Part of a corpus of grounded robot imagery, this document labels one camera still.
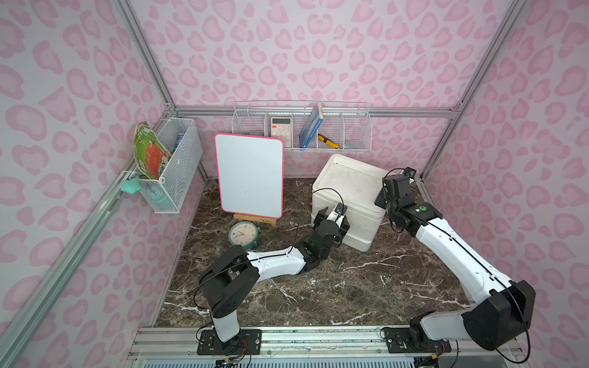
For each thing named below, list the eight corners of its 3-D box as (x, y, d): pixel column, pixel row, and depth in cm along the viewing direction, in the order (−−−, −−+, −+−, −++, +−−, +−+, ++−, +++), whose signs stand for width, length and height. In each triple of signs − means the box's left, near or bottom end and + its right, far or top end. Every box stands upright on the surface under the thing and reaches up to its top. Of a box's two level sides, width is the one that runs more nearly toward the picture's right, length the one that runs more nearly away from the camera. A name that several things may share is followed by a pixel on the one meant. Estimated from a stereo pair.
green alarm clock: (227, 249, 97) (225, 245, 94) (233, 225, 104) (231, 221, 102) (258, 249, 97) (257, 245, 94) (261, 225, 104) (260, 221, 102)
